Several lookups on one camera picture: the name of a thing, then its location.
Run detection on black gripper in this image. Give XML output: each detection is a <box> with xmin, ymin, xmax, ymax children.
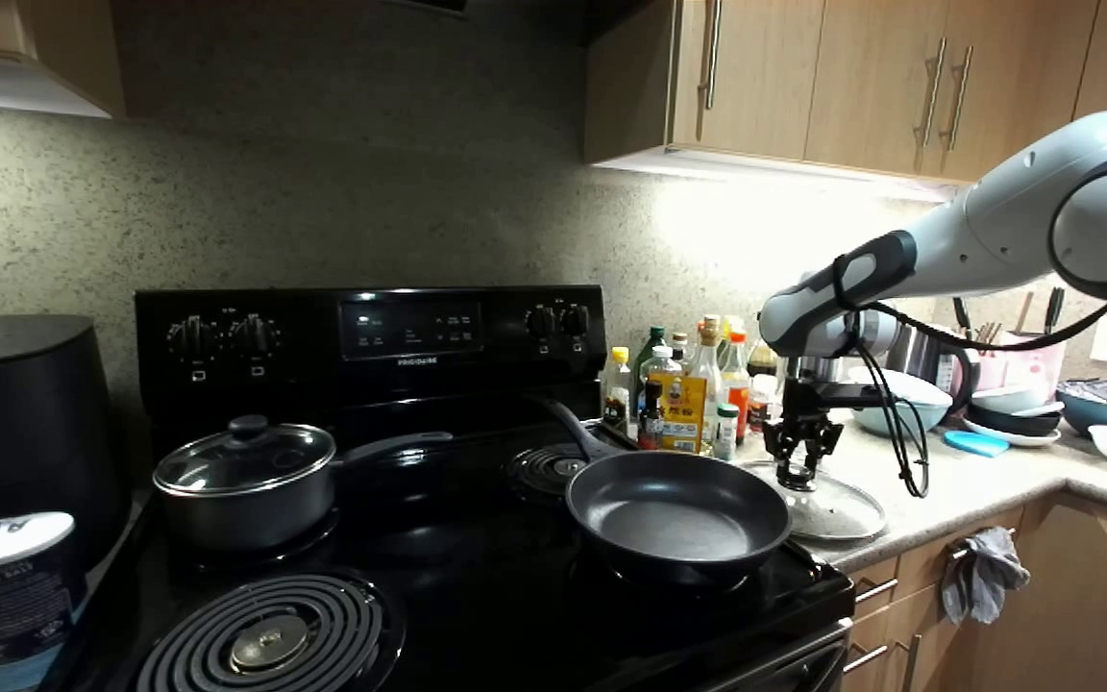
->
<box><xmin>765</xmin><ymin>356</ymin><xmax>885</xmax><ymax>487</ymax></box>

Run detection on glass lid with black knob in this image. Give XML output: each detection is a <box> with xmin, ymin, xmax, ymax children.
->
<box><xmin>761</xmin><ymin>470</ymin><xmax>889</xmax><ymax>545</ymax></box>

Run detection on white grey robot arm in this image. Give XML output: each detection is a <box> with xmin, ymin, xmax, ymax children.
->
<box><xmin>761</xmin><ymin>113</ymin><xmax>1107</xmax><ymax>361</ymax></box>

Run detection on black frying pan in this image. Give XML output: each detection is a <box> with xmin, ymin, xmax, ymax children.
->
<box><xmin>543</xmin><ymin>399</ymin><xmax>793</xmax><ymax>584</ymax></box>

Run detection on black saucepan with glass lid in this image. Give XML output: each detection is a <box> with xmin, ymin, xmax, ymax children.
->
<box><xmin>151</xmin><ymin>416</ymin><xmax>448</xmax><ymax>554</ymax></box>

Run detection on green cap spice jar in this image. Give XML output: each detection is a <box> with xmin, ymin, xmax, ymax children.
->
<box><xmin>709</xmin><ymin>399</ymin><xmax>738</xmax><ymax>463</ymax></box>

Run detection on light blue stacked bowls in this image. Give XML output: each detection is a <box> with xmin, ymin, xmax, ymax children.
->
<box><xmin>852</xmin><ymin>370</ymin><xmax>954</xmax><ymax>434</ymax></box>

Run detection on yellow label oil bottle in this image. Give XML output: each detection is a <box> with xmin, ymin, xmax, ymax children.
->
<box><xmin>642</xmin><ymin>347</ymin><xmax>708</xmax><ymax>455</ymax></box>

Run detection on black electric kettle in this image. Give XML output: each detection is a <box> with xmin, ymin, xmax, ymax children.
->
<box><xmin>889</xmin><ymin>328</ymin><xmax>980</xmax><ymax>410</ymax></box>

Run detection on grey hanging dish towel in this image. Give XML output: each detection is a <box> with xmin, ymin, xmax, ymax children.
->
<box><xmin>936</xmin><ymin>525</ymin><xmax>1028</xmax><ymax>625</ymax></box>

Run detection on stacked dark plates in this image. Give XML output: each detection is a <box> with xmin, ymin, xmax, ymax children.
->
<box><xmin>966</xmin><ymin>387</ymin><xmax>1063</xmax><ymax>447</ymax></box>

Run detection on lower cabinet drawers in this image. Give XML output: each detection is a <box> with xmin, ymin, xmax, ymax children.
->
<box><xmin>840</xmin><ymin>492</ymin><xmax>1107</xmax><ymax>692</ymax></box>

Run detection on upper wooden cabinets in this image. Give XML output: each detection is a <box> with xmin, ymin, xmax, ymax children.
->
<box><xmin>583</xmin><ymin>0</ymin><xmax>1107</xmax><ymax>182</ymax></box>

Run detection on black electric stove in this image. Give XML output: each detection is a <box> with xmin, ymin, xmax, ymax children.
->
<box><xmin>42</xmin><ymin>286</ymin><xmax>852</xmax><ymax>692</ymax></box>

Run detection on black air fryer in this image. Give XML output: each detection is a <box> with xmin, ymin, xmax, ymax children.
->
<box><xmin>0</xmin><ymin>317</ymin><xmax>132</xmax><ymax>561</ymax></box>

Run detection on white lidded canister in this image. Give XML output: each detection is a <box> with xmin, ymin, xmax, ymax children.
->
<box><xmin>0</xmin><ymin>511</ymin><xmax>83</xmax><ymax>692</ymax></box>

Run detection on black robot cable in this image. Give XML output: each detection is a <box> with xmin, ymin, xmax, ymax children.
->
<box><xmin>835</xmin><ymin>247</ymin><xmax>1107</xmax><ymax>498</ymax></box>

